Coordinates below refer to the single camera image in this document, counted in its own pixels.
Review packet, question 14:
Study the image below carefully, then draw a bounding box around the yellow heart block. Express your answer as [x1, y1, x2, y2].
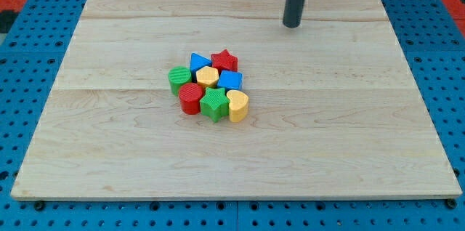
[226, 90, 249, 123]

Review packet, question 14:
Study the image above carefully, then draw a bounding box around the light wooden board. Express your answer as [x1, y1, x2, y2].
[11, 0, 462, 201]

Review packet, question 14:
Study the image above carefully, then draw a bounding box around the blue cube block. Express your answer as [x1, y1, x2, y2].
[217, 70, 243, 91]

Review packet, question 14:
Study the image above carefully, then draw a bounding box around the blue triangle block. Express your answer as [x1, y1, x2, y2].
[189, 53, 212, 80]

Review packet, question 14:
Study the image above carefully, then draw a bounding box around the yellow hexagon block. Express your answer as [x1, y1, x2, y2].
[195, 66, 219, 88]

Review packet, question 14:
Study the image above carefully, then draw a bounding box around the red star block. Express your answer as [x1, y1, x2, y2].
[211, 49, 238, 73]

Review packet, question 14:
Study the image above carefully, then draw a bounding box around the green star block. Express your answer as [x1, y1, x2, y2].
[200, 87, 230, 123]

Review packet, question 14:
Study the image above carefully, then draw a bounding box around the green cylinder block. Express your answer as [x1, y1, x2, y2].
[168, 66, 192, 96]

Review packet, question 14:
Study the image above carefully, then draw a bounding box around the red cylinder block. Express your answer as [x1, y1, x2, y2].
[178, 83, 204, 115]

